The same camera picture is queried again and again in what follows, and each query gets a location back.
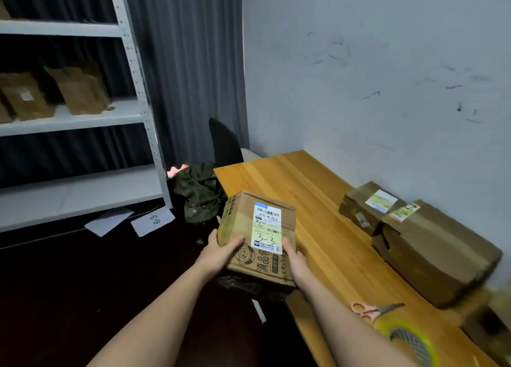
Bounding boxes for person's left hand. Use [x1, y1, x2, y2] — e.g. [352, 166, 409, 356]
[194, 229, 245, 278]

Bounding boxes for person's right hand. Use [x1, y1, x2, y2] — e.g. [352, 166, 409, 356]
[281, 237, 316, 291]

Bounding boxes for small labelled cardboard box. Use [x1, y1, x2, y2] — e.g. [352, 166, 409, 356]
[217, 191, 297, 292]

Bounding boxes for person's right forearm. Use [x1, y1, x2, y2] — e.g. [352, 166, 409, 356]
[303, 277, 418, 367]

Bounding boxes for person's left forearm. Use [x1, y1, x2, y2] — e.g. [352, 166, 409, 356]
[86, 261, 220, 367]

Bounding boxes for wooden table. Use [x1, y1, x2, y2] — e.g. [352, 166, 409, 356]
[214, 150, 500, 367]

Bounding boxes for dark green bag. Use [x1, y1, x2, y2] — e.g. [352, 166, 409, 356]
[173, 162, 227, 224]

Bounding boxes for white paper sheet with writing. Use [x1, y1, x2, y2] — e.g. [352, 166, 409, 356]
[130, 207, 176, 237]

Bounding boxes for small taped cardboard box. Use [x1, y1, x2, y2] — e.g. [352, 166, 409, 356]
[339, 181, 408, 237]

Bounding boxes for black chair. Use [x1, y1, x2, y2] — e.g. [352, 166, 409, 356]
[208, 118, 245, 167]

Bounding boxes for blank white paper sheet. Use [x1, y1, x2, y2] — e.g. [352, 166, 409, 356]
[84, 207, 135, 237]

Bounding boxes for large taped cardboard box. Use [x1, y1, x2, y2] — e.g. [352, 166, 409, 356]
[372, 200, 503, 309]

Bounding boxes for clear packing tape roll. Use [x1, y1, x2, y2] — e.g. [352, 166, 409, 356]
[377, 318, 442, 367]

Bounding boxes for dark grey curtain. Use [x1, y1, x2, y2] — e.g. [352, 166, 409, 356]
[0, 0, 250, 188]

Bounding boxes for white metal shelving unit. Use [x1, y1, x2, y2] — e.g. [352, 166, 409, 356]
[0, 0, 172, 233]

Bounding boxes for brown paper parcel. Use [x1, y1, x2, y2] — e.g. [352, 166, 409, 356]
[45, 61, 112, 115]
[0, 72, 56, 122]

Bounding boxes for cardboard box with dark opening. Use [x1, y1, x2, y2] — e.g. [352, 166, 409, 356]
[459, 287, 511, 367]

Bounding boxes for pink handled scissors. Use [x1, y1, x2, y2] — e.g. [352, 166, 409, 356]
[351, 302, 406, 323]

